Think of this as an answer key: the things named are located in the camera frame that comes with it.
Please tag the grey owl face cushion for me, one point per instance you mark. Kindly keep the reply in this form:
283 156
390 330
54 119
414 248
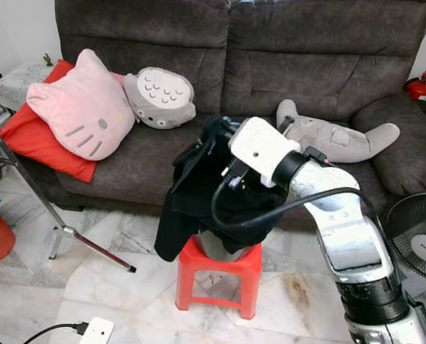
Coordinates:
159 97

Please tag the side table lace cloth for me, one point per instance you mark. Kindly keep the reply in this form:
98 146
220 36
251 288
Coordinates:
23 84

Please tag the pink cat face cushion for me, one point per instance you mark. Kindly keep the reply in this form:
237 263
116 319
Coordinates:
80 107

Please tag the red fire extinguisher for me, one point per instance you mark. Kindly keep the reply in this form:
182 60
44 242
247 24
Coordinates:
419 87

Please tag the grey plush toy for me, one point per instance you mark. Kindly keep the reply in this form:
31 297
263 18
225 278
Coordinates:
349 140

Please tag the red cushion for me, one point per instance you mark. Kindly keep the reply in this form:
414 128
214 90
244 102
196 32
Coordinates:
37 143

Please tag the grey garment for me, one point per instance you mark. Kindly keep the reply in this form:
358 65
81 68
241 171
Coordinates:
227 249

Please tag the dark grey sofa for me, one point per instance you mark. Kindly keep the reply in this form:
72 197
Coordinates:
299 68

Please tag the black floor fan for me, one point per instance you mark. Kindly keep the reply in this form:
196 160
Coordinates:
421 240

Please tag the silver metal clothes rack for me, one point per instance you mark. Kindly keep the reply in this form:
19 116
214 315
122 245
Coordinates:
26 179

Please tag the black t-shirt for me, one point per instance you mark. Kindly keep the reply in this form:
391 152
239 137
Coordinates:
191 193

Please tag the red plastic stool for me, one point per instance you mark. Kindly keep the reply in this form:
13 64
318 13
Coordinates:
220 266

